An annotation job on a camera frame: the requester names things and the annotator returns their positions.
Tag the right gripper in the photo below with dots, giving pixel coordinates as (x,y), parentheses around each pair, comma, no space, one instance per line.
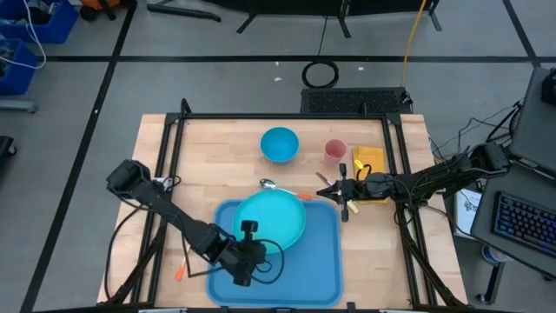
(365,187)

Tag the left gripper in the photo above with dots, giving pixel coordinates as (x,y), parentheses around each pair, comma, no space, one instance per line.
(243,258)

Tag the pink cup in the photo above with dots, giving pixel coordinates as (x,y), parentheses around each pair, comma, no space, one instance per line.
(335,150)

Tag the yellow cloth napkin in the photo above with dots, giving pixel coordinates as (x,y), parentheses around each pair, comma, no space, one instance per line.
(373,156)

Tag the teal plate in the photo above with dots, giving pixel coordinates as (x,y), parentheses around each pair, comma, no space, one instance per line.
(278,217)

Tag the blue plastic tray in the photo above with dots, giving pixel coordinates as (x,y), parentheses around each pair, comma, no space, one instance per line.
(313,269)

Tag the blue ribbed bowl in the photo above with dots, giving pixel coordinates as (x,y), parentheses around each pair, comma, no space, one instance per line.
(279,143)

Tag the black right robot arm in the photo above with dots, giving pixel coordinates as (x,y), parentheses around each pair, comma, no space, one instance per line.
(434,178)

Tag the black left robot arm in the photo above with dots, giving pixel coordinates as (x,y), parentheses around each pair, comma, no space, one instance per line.
(174,213)

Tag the white printed paper sheet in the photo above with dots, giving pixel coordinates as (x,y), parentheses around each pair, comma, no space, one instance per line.
(469,213)

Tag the grey desk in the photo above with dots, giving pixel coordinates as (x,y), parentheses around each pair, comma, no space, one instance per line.
(486,208)

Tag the white and blue roll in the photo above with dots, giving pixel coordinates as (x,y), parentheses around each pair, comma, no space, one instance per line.
(491,256)

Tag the black desk stand leg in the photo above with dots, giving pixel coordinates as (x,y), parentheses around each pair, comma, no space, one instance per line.
(493,282)

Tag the backlit black keyboard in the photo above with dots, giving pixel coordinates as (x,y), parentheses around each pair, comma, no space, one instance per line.
(521,221)

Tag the black table with legs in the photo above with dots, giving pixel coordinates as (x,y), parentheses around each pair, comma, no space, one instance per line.
(304,5)

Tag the grey desk panel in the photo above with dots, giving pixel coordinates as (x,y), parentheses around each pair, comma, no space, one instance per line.
(534,130)

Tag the black pole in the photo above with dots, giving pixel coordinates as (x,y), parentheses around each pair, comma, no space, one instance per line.
(182,11)

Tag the black device on panel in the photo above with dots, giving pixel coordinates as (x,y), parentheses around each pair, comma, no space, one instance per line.
(549,87)

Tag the black rounded object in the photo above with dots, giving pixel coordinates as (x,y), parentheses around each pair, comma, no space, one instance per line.
(5,150)

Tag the grey metal bar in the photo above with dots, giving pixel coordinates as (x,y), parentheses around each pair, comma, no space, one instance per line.
(17,106)

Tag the blue storage bin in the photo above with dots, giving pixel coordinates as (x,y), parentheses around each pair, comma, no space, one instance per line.
(21,74)
(65,26)

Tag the orange and black object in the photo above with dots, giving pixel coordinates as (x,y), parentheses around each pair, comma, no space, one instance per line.
(97,3)

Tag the black metal table frame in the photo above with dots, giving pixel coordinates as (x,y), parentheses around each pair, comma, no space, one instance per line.
(282,116)

